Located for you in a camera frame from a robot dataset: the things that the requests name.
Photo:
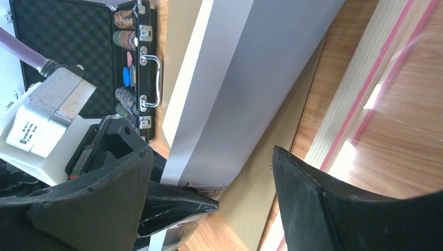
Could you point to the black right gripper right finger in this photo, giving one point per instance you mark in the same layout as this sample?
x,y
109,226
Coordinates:
x,y
321,212

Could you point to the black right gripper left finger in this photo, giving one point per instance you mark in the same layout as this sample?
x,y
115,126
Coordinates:
x,y
99,210

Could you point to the wooden picture frame pink inlay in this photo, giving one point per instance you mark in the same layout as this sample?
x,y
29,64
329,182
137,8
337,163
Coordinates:
x,y
372,177

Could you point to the brown cardboard backing board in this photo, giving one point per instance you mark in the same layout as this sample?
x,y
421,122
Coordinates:
x,y
256,190

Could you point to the black poker chip case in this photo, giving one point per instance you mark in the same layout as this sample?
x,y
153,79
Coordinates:
x,y
103,38

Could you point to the city buildings photo print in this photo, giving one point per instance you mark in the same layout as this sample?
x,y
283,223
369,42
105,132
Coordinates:
x,y
235,86

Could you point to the blue round chip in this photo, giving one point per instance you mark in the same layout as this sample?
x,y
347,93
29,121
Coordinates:
x,y
126,76

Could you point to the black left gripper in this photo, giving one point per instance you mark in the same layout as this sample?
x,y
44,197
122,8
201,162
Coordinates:
x,y
112,161

